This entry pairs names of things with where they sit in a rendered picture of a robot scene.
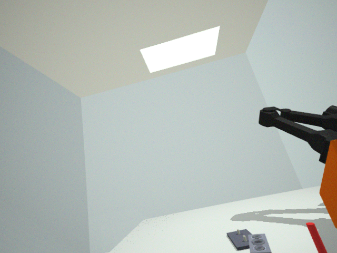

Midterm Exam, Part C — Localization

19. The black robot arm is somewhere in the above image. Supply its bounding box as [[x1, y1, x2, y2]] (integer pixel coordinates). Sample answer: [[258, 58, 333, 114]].
[[259, 105, 337, 164]]

